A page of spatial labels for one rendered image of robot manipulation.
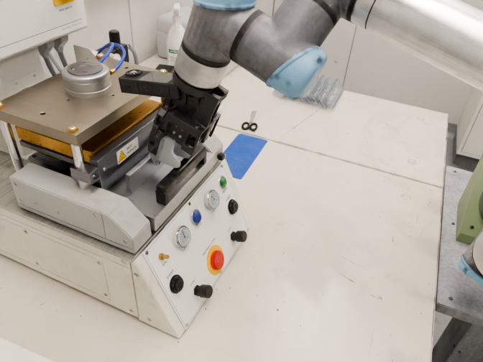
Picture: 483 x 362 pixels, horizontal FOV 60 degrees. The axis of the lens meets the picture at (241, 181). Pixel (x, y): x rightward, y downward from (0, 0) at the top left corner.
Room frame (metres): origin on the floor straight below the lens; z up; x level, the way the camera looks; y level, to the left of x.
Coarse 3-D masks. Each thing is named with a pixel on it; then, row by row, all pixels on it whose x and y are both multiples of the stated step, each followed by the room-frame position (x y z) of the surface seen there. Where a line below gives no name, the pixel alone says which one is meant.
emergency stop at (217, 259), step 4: (216, 252) 0.58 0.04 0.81; (220, 252) 0.59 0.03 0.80; (212, 256) 0.57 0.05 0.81; (216, 256) 0.58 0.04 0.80; (220, 256) 0.58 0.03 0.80; (212, 260) 0.57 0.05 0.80; (216, 260) 0.57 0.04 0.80; (220, 260) 0.58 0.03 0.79; (212, 264) 0.56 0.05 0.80; (216, 264) 0.57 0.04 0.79; (220, 264) 0.57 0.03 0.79; (216, 268) 0.56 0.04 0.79; (220, 268) 0.57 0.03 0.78
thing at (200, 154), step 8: (200, 144) 0.68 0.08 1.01; (200, 152) 0.65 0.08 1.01; (184, 160) 0.62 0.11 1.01; (192, 160) 0.62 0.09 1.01; (200, 160) 0.65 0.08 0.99; (176, 168) 0.59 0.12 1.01; (184, 168) 0.60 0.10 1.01; (192, 168) 0.62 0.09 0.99; (168, 176) 0.57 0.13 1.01; (176, 176) 0.57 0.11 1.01; (184, 176) 0.59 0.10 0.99; (160, 184) 0.54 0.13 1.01; (168, 184) 0.55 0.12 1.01; (176, 184) 0.57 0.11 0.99; (160, 192) 0.54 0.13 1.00; (168, 192) 0.54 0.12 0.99; (160, 200) 0.54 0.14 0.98; (168, 200) 0.54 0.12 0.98
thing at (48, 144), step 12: (144, 108) 0.71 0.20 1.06; (156, 108) 0.72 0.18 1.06; (120, 120) 0.66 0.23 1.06; (132, 120) 0.66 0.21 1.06; (24, 132) 0.60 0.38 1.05; (36, 132) 0.60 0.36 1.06; (108, 132) 0.62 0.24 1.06; (120, 132) 0.62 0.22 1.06; (24, 144) 0.61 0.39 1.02; (36, 144) 0.60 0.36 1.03; (48, 144) 0.59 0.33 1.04; (60, 144) 0.58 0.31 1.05; (84, 144) 0.57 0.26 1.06; (96, 144) 0.57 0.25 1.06; (108, 144) 0.58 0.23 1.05; (60, 156) 0.58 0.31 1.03; (72, 156) 0.57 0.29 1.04; (84, 156) 0.56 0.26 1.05
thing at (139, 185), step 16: (144, 160) 0.61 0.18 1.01; (208, 160) 0.68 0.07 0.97; (128, 176) 0.56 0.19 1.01; (144, 176) 0.60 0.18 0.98; (160, 176) 0.62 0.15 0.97; (192, 176) 0.62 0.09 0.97; (128, 192) 0.56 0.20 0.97; (144, 192) 0.57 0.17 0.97; (176, 192) 0.57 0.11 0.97; (144, 208) 0.52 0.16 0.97; (160, 208) 0.53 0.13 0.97; (160, 224) 0.52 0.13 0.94
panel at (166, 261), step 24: (216, 168) 0.72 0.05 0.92; (192, 216) 0.59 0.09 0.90; (216, 216) 0.65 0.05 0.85; (240, 216) 0.71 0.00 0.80; (168, 240) 0.52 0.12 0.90; (192, 240) 0.56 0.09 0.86; (216, 240) 0.61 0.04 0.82; (168, 264) 0.49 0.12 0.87; (192, 264) 0.53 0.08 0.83; (168, 288) 0.46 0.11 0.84; (192, 288) 0.50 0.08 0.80; (192, 312) 0.47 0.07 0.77
